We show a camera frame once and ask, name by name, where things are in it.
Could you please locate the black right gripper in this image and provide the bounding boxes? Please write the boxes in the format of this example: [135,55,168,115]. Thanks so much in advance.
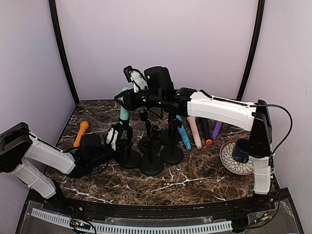
[116,85,164,109]

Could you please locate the mint green toy microphone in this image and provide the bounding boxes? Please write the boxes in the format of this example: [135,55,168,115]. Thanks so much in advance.
[118,87,131,139]

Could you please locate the stand holding green microphone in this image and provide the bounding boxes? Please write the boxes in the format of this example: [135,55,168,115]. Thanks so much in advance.
[117,123,141,169]

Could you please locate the stand holding purple microphone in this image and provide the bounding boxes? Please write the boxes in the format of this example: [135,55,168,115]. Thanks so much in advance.
[138,125,162,154]

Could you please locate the stand holding cream microphone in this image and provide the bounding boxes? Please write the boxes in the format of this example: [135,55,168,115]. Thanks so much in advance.
[139,109,164,176]

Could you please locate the black microphone stand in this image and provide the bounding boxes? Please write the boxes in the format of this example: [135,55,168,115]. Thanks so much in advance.
[160,126,184,165]

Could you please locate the light blue toy microphone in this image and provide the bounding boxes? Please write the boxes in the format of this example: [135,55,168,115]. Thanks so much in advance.
[176,115,191,150]

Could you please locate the cream white toy microphone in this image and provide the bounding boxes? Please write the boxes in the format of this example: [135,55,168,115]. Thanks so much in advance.
[187,116,202,149]

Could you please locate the black microphone orange ring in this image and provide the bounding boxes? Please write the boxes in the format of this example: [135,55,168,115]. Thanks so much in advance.
[201,118,213,146]

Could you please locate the purple toy microphone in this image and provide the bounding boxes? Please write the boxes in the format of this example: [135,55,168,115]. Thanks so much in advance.
[212,121,222,140]

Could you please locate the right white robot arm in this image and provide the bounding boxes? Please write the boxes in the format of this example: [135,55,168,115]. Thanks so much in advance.
[114,66,275,212]

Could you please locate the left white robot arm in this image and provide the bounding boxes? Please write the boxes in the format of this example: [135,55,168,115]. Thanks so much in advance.
[0,122,133,213]

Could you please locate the orange toy microphone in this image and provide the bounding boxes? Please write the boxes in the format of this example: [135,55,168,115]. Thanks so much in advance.
[73,121,89,147]

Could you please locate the patterned ceramic saucer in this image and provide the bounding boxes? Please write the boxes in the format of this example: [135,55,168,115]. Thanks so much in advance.
[219,140,254,176]

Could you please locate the dark blue ceramic cup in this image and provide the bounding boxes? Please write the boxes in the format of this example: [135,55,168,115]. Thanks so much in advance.
[232,138,249,163]

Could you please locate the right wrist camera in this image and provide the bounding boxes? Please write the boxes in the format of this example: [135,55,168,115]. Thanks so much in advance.
[123,66,148,93]

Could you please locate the white slotted cable duct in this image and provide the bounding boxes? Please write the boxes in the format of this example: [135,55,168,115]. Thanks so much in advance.
[31,208,233,234]

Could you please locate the left black frame post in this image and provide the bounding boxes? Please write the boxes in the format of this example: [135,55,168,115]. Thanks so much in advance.
[48,0,80,105]

